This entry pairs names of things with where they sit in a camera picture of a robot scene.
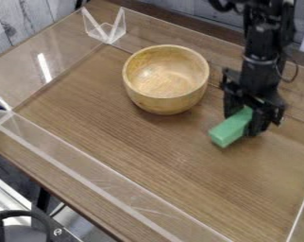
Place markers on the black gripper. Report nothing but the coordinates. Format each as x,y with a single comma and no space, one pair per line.
252,88

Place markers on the green rectangular block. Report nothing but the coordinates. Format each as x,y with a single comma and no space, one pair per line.
231,129

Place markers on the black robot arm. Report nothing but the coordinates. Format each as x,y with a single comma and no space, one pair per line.
270,27

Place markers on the brown wooden bowl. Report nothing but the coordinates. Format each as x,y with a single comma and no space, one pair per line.
166,78

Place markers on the black table leg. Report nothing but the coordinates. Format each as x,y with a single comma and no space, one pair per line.
43,200

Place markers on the black metal clamp plate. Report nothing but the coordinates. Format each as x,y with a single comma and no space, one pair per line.
59,233

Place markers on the clear acrylic corner bracket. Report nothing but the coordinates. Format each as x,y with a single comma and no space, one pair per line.
106,32

